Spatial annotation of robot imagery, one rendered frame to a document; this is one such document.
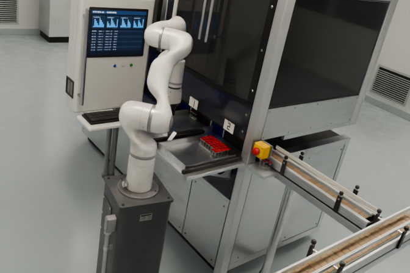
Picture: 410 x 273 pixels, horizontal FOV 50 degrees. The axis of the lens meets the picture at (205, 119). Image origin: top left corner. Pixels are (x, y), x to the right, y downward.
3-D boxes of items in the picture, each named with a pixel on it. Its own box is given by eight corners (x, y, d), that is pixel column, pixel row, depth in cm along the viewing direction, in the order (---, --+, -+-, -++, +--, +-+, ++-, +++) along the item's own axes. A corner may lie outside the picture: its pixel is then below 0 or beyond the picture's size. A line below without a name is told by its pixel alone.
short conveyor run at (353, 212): (257, 167, 248) (263, 142, 241) (275, 162, 257) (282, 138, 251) (359, 239, 201) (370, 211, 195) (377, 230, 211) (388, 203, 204)
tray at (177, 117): (188, 113, 290) (188, 108, 289) (212, 130, 273) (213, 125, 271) (143, 119, 269) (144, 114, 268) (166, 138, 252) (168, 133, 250)
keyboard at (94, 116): (136, 109, 301) (137, 106, 300) (147, 117, 291) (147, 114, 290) (81, 116, 276) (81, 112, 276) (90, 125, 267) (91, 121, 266)
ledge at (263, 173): (264, 163, 249) (265, 160, 249) (280, 174, 241) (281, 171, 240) (246, 167, 241) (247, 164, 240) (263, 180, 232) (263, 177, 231)
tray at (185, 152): (206, 139, 260) (207, 133, 259) (234, 159, 242) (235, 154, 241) (157, 147, 240) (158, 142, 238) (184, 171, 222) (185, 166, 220)
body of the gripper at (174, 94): (178, 82, 255) (176, 100, 259) (163, 83, 249) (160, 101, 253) (185, 86, 250) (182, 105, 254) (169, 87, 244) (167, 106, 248)
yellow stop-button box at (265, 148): (260, 151, 240) (263, 139, 237) (269, 157, 235) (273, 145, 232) (251, 153, 235) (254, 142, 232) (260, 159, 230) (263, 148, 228)
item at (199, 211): (168, 125, 477) (180, 47, 443) (316, 239, 337) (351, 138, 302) (80, 139, 415) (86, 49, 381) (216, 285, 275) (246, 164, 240)
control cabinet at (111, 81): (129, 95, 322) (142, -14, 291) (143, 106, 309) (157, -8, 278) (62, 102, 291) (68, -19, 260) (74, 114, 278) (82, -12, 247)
